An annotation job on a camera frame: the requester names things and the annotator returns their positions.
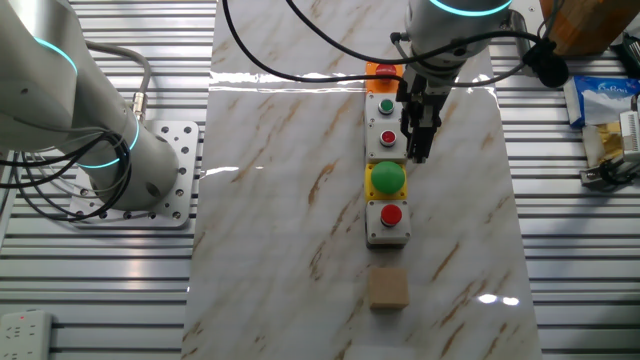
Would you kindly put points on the silver ribbed camera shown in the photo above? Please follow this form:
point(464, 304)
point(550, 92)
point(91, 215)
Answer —
point(631, 135)

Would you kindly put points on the orange box red button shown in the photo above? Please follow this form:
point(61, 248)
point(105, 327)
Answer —
point(376, 84)

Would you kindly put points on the grey box large red button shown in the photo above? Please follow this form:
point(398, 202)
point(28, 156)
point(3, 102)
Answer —
point(390, 216)

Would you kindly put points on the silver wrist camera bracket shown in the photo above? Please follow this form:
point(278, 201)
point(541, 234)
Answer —
point(520, 35)

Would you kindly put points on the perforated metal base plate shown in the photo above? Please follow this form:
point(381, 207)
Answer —
point(184, 150)

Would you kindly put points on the white power strip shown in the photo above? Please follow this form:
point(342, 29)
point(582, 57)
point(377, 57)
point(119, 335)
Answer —
point(25, 335)

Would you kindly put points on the small tan wooden block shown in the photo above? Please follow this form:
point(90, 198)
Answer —
point(389, 289)

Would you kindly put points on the white marble pattern mat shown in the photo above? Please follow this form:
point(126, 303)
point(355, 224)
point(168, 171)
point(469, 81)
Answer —
point(280, 200)

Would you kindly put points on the grey box small red button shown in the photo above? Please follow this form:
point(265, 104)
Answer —
point(387, 138)

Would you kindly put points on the brown cardboard box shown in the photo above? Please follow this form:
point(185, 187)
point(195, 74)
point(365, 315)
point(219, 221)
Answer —
point(590, 25)

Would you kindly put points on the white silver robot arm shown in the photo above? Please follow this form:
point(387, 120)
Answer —
point(45, 90)

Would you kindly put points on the blue tissue pack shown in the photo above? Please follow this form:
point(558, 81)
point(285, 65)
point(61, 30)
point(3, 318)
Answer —
point(600, 100)

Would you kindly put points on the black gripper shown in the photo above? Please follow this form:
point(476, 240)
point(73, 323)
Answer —
point(430, 92)

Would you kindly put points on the yellow box green mushroom button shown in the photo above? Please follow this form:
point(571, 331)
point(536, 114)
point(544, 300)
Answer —
point(387, 178)

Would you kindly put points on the grey box green button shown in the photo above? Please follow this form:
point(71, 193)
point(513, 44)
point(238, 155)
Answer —
point(384, 106)

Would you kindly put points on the gold foil wrapper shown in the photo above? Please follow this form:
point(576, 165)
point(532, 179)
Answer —
point(607, 140)

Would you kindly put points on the metal camera clamp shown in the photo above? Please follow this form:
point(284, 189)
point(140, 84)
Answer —
point(592, 178)

